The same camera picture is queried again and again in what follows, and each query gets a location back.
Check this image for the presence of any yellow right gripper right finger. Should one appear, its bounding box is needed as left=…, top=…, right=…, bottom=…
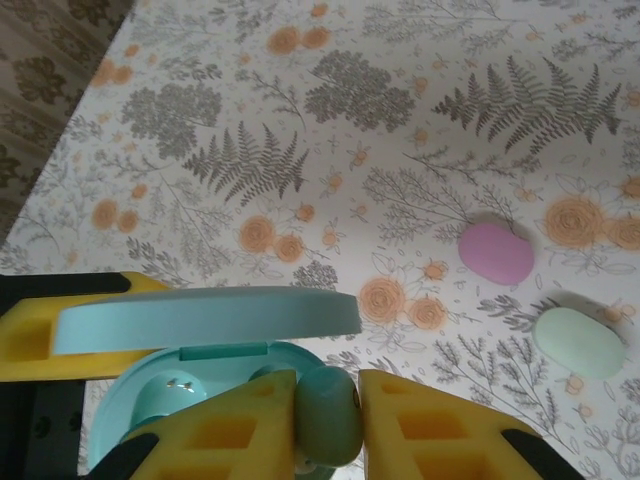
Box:
left=358, top=368, right=579, bottom=480

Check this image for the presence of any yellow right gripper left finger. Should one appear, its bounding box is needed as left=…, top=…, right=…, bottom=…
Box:
left=88, top=369, right=300, bottom=480

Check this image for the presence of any blue wireless earbud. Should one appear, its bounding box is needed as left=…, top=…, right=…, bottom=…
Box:
left=294, top=364, right=365, bottom=470

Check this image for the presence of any blue earbud charging case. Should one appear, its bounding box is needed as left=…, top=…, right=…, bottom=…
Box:
left=52, top=285, right=362, bottom=480

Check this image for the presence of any mint green earbud charging case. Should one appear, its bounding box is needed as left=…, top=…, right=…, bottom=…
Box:
left=531, top=305, right=627, bottom=381

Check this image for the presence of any pink earbud charging case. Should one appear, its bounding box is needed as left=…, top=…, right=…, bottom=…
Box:
left=458, top=223, right=536, bottom=288

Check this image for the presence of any floral patterned table cover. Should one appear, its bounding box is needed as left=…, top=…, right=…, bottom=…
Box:
left=0, top=0, right=640, bottom=480

